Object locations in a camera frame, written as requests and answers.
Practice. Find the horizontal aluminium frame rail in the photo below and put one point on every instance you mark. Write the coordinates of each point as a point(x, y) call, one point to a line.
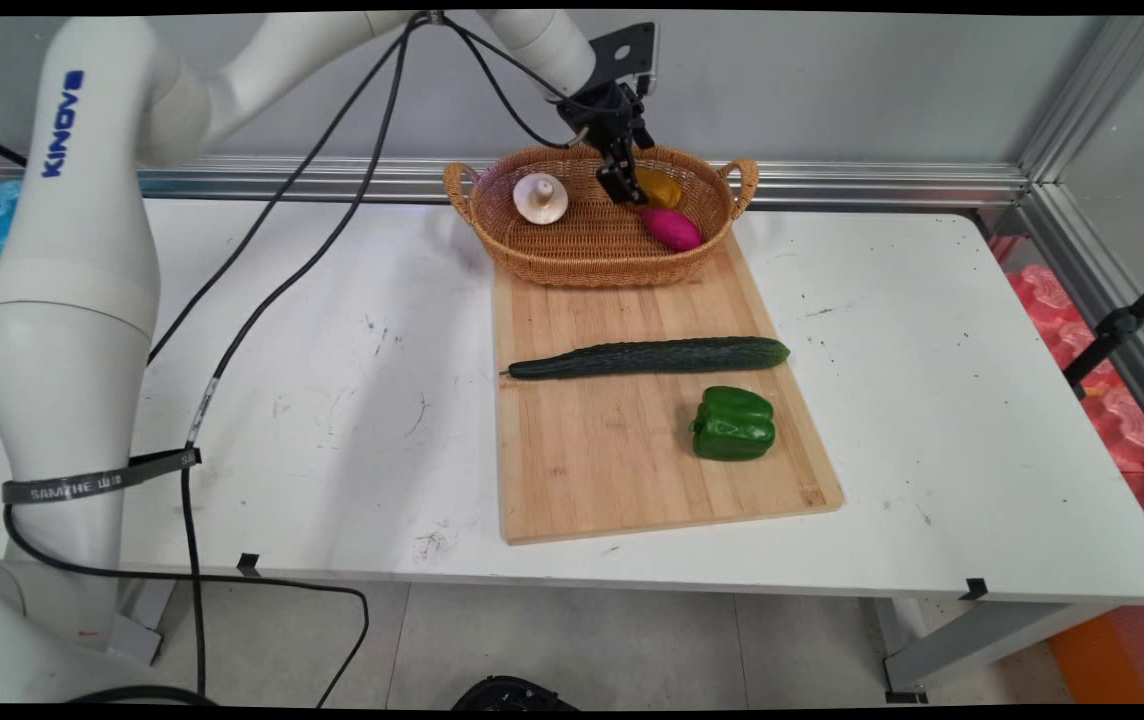
point(882, 183)

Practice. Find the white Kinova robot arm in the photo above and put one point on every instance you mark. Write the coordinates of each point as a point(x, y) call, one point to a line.
point(72, 350)

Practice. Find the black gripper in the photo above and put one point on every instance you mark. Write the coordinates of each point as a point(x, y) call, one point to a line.
point(612, 115)

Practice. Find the grey table leg frame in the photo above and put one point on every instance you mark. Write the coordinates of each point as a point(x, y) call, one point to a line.
point(972, 640)

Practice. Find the aluminium side frame rail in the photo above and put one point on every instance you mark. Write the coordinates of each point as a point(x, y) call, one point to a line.
point(1102, 290)

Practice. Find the beige mushroom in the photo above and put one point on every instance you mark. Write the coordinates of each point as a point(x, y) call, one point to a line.
point(540, 198)

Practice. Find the grey table leg bracket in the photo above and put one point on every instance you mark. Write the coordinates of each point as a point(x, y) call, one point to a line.
point(142, 620)

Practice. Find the woven wicker basket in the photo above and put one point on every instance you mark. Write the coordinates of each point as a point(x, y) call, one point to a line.
point(597, 250)

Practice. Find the slanted aluminium frame post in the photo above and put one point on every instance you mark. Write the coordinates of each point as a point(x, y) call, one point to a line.
point(1097, 100)

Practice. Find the long dark green cucumber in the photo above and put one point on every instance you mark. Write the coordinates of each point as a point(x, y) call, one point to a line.
point(652, 357)

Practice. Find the yellow orange potato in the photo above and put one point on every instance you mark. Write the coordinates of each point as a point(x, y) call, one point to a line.
point(662, 188)

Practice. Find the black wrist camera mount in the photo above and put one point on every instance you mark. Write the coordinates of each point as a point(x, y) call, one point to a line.
point(624, 55)

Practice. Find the green bell pepper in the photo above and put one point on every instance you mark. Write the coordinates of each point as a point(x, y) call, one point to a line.
point(732, 425)

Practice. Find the purple sweet potato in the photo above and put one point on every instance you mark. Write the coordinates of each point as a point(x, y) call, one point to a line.
point(672, 230)

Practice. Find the black tripod stand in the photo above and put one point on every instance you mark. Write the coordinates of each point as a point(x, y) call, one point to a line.
point(1117, 325)

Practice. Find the black table edge clip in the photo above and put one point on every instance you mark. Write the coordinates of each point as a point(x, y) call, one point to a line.
point(248, 565)
point(975, 589)

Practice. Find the black round object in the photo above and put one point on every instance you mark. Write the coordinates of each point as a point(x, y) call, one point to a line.
point(512, 695)

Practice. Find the wooden cutting board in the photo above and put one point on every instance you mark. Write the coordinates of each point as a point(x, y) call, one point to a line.
point(612, 470)

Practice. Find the pink foam packing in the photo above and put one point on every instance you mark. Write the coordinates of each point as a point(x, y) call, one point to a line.
point(1117, 420)

